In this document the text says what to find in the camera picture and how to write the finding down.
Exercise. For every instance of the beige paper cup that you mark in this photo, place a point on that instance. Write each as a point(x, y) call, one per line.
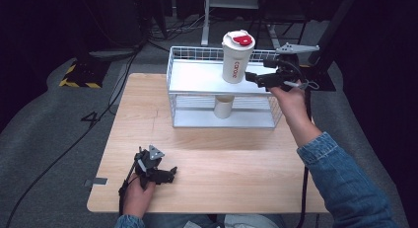
point(224, 106)

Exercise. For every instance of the yellow-black striped stand base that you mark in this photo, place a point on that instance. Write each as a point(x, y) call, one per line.
point(82, 75)

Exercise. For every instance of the grey tape strip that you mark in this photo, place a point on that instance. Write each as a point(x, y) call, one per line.
point(97, 181)

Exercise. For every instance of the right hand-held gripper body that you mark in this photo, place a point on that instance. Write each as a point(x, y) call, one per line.
point(286, 71)

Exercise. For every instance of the white cup with red lid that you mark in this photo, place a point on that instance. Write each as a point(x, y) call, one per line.
point(237, 57)

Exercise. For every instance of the person's right hand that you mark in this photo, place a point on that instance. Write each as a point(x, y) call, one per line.
point(289, 103)

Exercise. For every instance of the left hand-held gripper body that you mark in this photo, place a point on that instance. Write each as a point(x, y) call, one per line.
point(149, 164)

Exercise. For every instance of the white metal stand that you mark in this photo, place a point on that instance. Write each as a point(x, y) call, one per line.
point(210, 11)

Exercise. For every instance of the black slanted stand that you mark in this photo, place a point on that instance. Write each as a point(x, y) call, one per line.
point(332, 34)

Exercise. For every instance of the person's left hand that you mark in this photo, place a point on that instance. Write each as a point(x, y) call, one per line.
point(138, 198)

